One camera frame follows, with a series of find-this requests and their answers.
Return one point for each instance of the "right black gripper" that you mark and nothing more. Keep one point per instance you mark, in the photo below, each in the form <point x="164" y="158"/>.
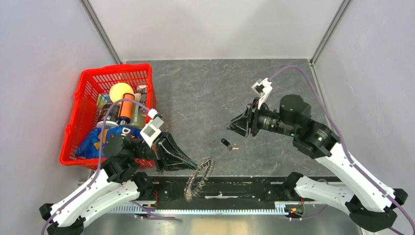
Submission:
<point x="239" y="124"/>

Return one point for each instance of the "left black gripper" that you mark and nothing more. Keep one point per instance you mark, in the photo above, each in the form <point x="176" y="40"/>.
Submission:
<point x="160" y="156"/>

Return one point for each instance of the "small black key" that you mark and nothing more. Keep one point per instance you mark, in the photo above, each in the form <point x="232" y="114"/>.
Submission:
<point x="228" y="145"/>

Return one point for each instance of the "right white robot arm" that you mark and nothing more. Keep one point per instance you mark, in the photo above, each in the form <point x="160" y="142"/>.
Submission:
<point x="368" y="203"/>

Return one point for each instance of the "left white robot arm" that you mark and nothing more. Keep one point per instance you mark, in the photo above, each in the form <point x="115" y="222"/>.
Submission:
<point x="116" y="181"/>

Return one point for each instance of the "clear green bottle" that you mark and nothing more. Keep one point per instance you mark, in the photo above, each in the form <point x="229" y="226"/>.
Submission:
<point x="139" y="114"/>

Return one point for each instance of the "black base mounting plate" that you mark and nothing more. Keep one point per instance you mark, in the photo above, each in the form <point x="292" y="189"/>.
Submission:
<point x="221" y="193"/>

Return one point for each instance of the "orange cylinder bottle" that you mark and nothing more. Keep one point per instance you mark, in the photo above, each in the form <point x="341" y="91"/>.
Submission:
<point x="126" y="109"/>

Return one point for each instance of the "black can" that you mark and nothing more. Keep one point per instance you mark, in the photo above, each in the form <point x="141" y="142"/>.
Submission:
<point x="111" y="118"/>

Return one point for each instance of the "yellow ball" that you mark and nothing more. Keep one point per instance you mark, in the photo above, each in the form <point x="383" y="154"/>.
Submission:
<point x="121" y="90"/>

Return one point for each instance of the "blue Doritos chip bag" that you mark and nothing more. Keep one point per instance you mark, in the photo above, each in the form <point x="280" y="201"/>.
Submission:
<point x="89" y="147"/>

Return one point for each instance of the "colourful small box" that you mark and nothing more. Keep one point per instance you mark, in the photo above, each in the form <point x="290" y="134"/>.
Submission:
<point x="103" y="99"/>

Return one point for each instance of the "red plastic basket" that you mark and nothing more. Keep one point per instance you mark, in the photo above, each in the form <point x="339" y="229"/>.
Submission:
<point x="85" y="111"/>

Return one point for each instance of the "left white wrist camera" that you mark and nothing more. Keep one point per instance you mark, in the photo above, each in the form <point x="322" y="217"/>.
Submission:
<point x="151" y="130"/>

